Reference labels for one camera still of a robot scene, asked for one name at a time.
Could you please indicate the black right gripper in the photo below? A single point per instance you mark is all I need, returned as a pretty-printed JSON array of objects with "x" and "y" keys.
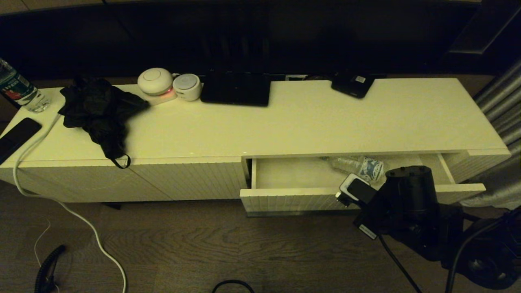
[{"x": 376, "y": 217}]

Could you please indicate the clear plastic water bottle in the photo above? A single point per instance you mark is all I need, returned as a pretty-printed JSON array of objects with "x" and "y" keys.
[{"x": 362, "y": 166}]

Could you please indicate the white fluted drawer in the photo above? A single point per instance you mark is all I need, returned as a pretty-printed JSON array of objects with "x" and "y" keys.
[{"x": 293, "y": 199}]

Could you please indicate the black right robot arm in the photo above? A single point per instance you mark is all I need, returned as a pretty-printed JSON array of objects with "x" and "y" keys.
[{"x": 411, "y": 191}]

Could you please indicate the white low cabinet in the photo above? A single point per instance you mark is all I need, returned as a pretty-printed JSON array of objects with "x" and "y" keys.
[{"x": 285, "y": 130}]

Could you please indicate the small black labelled box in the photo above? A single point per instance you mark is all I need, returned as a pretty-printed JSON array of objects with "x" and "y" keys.
[{"x": 352, "y": 86}]

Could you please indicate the white power socket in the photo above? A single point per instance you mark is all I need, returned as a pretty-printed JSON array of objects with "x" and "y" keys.
[{"x": 296, "y": 77}]

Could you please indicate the grey curtain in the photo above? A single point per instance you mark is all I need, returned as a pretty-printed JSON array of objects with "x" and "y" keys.
[{"x": 502, "y": 101}]

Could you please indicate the black router box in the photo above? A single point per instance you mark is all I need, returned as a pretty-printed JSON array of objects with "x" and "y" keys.
[{"x": 236, "y": 91}]

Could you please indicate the large black television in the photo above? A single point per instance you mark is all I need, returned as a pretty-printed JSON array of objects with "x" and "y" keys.
[{"x": 285, "y": 36}]

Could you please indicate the dark angular panel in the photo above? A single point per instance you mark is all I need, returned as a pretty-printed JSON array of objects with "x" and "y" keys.
[{"x": 484, "y": 28}]

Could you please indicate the white cylindrical speaker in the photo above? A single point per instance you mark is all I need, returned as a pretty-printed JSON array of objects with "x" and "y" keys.
[{"x": 187, "y": 87}]

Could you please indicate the white flat charging base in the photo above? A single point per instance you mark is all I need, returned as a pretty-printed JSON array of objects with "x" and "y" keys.
[{"x": 163, "y": 99}]

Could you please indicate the white dome shaped device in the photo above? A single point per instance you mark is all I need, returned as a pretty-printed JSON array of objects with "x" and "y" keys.
[{"x": 154, "y": 81}]

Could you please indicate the black crumpled cloth bag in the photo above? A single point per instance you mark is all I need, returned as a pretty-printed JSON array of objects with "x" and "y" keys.
[{"x": 97, "y": 110}]

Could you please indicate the black smartphone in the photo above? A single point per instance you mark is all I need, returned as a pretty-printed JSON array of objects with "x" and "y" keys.
[{"x": 16, "y": 138}]

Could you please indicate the green labelled water bottle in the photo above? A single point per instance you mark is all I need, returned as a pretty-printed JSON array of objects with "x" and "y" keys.
[{"x": 20, "y": 91}]

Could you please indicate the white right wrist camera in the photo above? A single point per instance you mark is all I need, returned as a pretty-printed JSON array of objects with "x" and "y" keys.
[{"x": 354, "y": 189}]

